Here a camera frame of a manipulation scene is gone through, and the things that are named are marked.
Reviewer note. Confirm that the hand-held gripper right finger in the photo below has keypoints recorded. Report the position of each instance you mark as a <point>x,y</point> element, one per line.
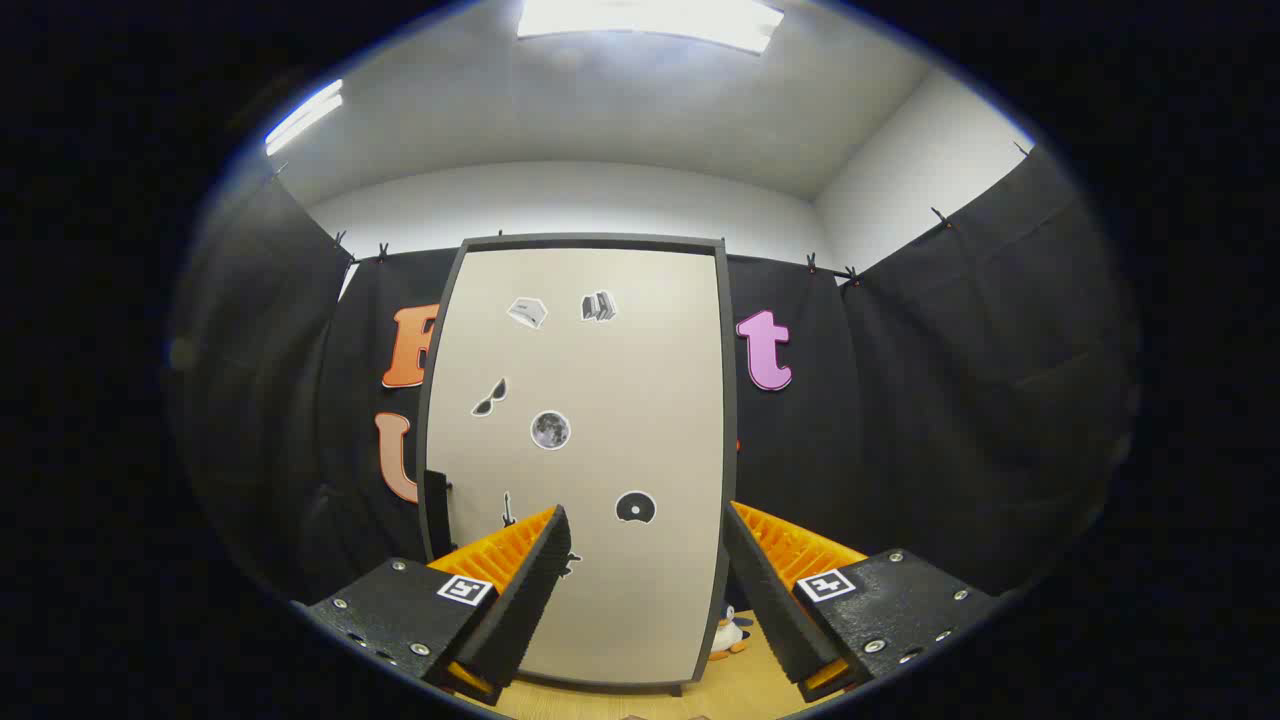
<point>775,610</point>

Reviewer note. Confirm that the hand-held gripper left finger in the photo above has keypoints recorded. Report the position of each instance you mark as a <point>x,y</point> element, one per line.
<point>525,600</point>

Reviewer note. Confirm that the grey shoe cabinet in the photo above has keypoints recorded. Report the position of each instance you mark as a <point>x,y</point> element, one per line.
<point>729,400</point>

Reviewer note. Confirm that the beige shoe cabinet door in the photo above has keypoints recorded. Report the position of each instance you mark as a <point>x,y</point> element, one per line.
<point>620,380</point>

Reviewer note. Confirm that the penguin plush toy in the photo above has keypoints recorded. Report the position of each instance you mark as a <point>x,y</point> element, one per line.
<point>730,635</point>

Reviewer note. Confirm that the black backdrop cloth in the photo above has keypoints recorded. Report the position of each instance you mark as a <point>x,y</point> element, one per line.
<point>950,400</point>

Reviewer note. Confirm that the narrow ceiling light panel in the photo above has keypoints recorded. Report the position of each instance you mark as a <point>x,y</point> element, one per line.
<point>300,115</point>

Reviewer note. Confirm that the large ceiling light panel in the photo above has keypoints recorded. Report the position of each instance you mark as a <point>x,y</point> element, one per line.
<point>650,20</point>

